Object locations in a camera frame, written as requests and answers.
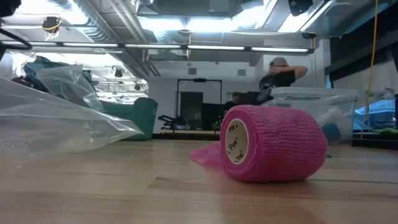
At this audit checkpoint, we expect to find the purple bag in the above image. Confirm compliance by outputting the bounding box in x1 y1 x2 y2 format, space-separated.
11 76 38 91

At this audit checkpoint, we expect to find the blue cloth heap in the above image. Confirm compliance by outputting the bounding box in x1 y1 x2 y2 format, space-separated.
22 55 101 93

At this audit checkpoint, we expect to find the black reel with yellow cord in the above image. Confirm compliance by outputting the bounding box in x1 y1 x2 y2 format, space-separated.
41 16 63 40

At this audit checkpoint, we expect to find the clear plastic zip bag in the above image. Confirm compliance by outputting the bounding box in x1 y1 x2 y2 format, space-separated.
0 77 144 158

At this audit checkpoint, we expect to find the hanging yellow cable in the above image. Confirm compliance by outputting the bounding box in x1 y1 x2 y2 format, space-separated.
359 0 379 140

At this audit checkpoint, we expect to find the silver ventilation duct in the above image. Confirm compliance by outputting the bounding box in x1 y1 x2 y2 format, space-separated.
46 0 162 80

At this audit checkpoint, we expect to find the pink elastic bandage roll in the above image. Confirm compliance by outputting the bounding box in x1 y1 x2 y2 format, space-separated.
189 104 329 183

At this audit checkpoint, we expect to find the clear plastic storage container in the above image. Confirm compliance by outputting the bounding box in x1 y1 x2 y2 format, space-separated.
262 86 359 146

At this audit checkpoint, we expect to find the long light bar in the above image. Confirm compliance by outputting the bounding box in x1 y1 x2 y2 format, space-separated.
0 39 315 56

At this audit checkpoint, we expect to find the white mesh curtain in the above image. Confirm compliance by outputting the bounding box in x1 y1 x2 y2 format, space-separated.
362 46 398 102

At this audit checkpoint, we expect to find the person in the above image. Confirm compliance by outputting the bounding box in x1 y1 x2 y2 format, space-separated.
223 90 261 116
256 56 309 105

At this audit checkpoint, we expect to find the teal plastic bin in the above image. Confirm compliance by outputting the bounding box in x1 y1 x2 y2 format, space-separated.
99 97 159 141

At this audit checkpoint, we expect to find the bright green cloth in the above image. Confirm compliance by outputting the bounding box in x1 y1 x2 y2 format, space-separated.
371 126 398 137

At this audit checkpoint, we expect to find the crumpled clear plastic bag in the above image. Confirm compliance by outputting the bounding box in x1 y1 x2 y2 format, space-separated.
35 64 106 112

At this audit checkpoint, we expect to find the black metal frame rig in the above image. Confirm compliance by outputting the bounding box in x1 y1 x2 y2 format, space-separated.
175 78 224 131

